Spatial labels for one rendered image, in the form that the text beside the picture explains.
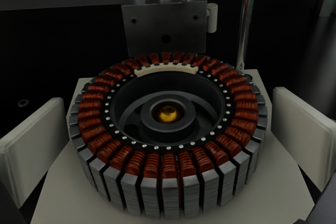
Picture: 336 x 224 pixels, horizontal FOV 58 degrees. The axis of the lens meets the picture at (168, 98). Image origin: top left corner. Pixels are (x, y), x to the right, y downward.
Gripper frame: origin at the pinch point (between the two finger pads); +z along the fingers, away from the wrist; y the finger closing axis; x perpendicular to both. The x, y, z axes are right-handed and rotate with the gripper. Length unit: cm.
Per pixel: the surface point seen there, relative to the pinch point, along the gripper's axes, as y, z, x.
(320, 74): 13.2, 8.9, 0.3
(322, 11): 17.5, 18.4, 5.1
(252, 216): 4.1, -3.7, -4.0
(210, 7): 4.1, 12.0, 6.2
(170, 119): 0.1, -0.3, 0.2
